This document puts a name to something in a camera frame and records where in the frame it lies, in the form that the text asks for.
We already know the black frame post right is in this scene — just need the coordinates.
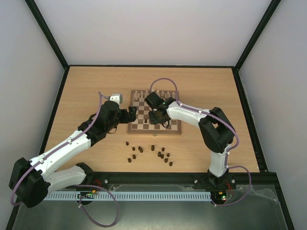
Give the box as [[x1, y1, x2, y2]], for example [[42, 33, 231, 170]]
[[235, 0, 281, 70]]

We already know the black frame post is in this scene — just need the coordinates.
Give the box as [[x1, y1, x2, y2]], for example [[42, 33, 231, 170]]
[[25, 0, 69, 70], [235, 0, 281, 70]]

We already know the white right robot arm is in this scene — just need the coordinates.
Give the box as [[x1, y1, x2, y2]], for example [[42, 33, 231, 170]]
[[145, 93, 237, 188]]

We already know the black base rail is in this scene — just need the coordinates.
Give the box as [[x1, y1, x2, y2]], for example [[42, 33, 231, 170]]
[[91, 171, 279, 190]]

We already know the wooden chess board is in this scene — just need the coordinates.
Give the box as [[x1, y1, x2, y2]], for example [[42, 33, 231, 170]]
[[128, 90, 182, 136]]

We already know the light blue cable duct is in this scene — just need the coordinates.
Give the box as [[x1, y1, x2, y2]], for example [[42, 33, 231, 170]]
[[44, 191, 212, 202]]

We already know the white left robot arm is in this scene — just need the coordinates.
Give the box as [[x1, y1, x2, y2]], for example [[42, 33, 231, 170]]
[[9, 101, 137, 207]]

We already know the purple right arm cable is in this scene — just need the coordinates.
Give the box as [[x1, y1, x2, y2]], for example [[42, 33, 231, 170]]
[[150, 78, 252, 207]]

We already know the black frame post left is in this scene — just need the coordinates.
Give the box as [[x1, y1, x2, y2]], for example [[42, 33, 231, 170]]
[[25, 0, 69, 70]]

